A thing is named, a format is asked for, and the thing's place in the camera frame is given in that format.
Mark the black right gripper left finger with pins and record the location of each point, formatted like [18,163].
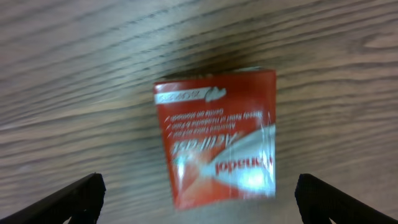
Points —
[79,202]

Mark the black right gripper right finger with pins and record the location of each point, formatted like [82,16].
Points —
[321,203]

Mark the red medicine box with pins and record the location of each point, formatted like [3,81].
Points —
[219,136]

